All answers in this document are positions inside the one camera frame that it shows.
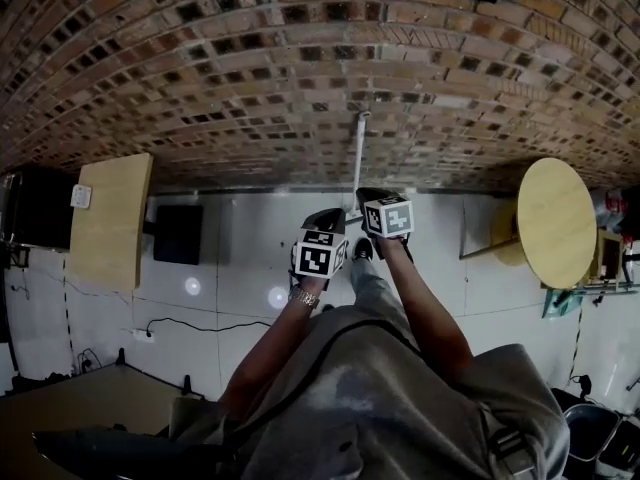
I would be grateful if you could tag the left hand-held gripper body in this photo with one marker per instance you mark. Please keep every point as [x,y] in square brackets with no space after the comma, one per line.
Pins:
[315,260]

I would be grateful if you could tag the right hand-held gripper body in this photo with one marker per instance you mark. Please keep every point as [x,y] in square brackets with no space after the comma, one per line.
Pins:
[395,218]

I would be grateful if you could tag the person's left forearm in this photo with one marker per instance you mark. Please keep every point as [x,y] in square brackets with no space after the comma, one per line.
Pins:
[270,353]

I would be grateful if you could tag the person's right forearm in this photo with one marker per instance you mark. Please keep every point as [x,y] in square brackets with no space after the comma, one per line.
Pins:
[430,308]

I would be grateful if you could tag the silver wristwatch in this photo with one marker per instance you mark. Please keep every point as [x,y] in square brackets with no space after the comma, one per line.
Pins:
[304,298]

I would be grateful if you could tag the person's black shoe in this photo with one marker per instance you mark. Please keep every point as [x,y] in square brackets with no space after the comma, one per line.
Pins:
[362,250]

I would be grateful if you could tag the person's grey trouser leg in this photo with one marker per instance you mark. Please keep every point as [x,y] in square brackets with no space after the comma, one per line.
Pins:
[375,298]

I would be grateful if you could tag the black box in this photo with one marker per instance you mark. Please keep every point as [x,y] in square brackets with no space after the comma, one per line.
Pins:
[177,235]

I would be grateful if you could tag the round wooden table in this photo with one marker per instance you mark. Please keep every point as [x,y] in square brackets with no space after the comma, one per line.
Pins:
[557,223]

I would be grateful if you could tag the person's grey shirt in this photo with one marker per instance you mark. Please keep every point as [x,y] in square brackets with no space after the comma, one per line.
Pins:
[400,408]

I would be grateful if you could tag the green crate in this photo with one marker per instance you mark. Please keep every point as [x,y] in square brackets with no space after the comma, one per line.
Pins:
[562,304]

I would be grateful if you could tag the white power strip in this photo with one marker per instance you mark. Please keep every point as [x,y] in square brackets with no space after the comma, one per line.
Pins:
[142,336]

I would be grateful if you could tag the rectangular wooden table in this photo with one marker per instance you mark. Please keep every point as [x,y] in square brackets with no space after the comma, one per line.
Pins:
[110,223]

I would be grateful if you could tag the small wooden stool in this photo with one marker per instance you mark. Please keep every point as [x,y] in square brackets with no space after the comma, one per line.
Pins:
[610,258]

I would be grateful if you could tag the red bag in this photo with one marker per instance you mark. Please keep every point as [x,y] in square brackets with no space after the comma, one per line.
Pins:
[616,203]

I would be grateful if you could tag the white card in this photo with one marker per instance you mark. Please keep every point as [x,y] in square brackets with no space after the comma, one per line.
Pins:
[80,196]

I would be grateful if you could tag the grey desk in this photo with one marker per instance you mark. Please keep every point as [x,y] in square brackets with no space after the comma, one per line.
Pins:
[85,408]

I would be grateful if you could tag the black chair back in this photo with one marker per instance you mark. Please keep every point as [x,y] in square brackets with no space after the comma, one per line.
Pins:
[115,450]

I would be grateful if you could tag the black cabinet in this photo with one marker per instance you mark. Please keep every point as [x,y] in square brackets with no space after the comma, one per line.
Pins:
[40,208]

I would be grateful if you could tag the grey waste bin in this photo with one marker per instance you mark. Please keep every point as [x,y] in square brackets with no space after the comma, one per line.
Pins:
[590,433]

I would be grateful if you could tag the white waste bin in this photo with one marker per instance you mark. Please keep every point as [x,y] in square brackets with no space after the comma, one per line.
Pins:
[622,450]

